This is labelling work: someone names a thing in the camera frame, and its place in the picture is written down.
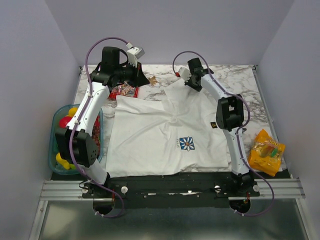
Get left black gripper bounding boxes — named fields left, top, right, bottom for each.
left=114, top=59, right=150, bottom=88

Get white garment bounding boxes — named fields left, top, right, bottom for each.
left=105, top=80, right=230, bottom=178

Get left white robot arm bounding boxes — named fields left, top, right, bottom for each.
left=55, top=44, right=149, bottom=198

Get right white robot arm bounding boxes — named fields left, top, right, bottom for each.
left=183, top=57, right=254, bottom=196

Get red snack bag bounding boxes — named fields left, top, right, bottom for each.
left=108, top=84, right=139, bottom=100

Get yellow black square pin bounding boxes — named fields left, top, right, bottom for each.
left=210, top=122, right=218, bottom=129

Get purple toy grapes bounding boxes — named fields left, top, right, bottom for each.
left=91, top=118, right=101, bottom=157

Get yellow toy lemon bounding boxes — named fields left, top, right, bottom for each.
left=68, top=107, right=78, bottom=118

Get teal plastic fruit bowl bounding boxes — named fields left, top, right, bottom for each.
left=48, top=104, right=104, bottom=175

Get red toy apple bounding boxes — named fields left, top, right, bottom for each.
left=58, top=115, right=72, bottom=128

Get yellow candy bag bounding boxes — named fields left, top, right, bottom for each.
left=247, top=129, right=286, bottom=177

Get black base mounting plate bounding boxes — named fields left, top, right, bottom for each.
left=51, top=171, right=293, bottom=210

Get yellow toy pear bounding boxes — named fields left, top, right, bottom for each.
left=55, top=152, right=71, bottom=170

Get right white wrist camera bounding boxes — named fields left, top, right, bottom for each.
left=175, top=67, right=192, bottom=82

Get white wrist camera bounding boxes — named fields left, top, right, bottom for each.
left=126, top=42, right=145, bottom=68
left=175, top=67, right=192, bottom=82

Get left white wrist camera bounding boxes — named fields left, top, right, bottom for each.
left=126, top=42, right=145, bottom=68

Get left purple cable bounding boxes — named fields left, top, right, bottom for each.
left=69, top=36, right=130, bottom=218

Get aluminium rail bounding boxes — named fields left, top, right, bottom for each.
left=40, top=178, right=306, bottom=202

